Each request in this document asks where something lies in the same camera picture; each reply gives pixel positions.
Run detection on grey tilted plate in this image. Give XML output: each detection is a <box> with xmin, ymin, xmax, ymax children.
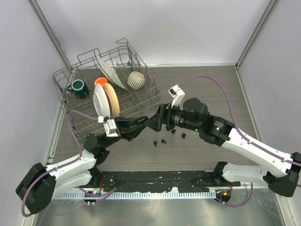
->
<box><xmin>94</xmin><ymin>51</ymin><xmax>127</xmax><ymax>91</ymax></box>

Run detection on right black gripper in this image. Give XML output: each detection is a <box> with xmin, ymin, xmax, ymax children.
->
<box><xmin>144</xmin><ymin>101</ymin><xmax>201</xmax><ymax>132</ymax></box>

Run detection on white round plate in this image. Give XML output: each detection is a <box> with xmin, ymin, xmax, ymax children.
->
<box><xmin>93</xmin><ymin>84</ymin><xmax>111</xmax><ymax>117</ymax></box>

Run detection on dark green mug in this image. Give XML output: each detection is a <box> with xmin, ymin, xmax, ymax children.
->
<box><xmin>67</xmin><ymin>79</ymin><xmax>89</xmax><ymax>99</ymax></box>

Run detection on orange cup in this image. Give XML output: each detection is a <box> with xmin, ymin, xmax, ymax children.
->
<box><xmin>94</xmin><ymin>77</ymin><xmax>108</xmax><ymax>87</ymax></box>

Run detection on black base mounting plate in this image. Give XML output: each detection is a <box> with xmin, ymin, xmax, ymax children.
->
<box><xmin>95</xmin><ymin>170</ymin><xmax>232</xmax><ymax>193</ymax></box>

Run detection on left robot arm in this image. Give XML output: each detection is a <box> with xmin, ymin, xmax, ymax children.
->
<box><xmin>16</xmin><ymin>116</ymin><xmax>148</xmax><ymax>217</ymax></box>

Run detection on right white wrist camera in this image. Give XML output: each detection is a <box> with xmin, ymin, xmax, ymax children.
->
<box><xmin>168</xmin><ymin>85</ymin><xmax>185</xmax><ymax>107</ymax></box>

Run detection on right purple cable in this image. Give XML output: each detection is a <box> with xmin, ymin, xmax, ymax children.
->
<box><xmin>180</xmin><ymin>75</ymin><xmax>301</xmax><ymax>209</ymax></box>

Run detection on white slotted cable duct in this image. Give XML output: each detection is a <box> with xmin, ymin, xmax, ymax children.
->
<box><xmin>54</xmin><ymin>187</ymin><xmax>216</xmax><ymax>200</ymax></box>

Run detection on purple cable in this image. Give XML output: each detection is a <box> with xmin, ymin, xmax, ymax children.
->
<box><xmin>180</xmin><ymin>75</ymin><xmax>301</xmax><ymax>209</ymax></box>
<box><xmin>21</xmin><ymin>110</ymin><xmax>104</xmax><ymax>217</ymax></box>

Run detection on striped ceramic bowl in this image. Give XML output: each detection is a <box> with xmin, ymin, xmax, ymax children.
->
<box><xmin>127</xmin><ymin>71</ymin><xmax>146</xmax><ymax>90</ymax></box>

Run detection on grey wire dish rack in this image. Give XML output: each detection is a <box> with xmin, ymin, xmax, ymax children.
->
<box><xmin>52</xmin><ymin>38</ymin><xmax>160</xmax><ymax>143</ymax></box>

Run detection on beige round plate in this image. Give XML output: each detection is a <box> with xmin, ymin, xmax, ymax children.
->
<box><xmin>103</xmin><ymin>83</ymin><xmax>120</xmax><ymax>117</ymax></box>

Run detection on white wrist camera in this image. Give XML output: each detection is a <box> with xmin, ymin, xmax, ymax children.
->
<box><xmin>168</xmin><ymin>85</ymin><xmax>185</xmax><ymax>107</ymax></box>
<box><xmin>98</xmin><ymin>116</ymin><xmax>119</xmax><ymax>137</ymax></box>

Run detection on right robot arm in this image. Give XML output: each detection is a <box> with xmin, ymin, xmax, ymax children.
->
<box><xmin>146</xmin><ymin>98</ymin><xmax>301</xmax><ymax>197</ymax></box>

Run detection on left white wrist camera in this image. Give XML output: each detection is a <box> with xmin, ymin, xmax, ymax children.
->
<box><xmin>98</xmin><ymin>116</ymin><xmax>119</xmax><ymax>137</ymax></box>

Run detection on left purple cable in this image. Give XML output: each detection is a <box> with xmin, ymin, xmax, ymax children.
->
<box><xmin>21</xmin><ymin>110</ymin><xmax>104</xmax><ymax>217</ymax></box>

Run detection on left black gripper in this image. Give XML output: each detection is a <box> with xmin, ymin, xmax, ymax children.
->
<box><xmin>102</xmin><ymin>116</ymin><xmax>145</xmax><ymax>149</ymax></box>

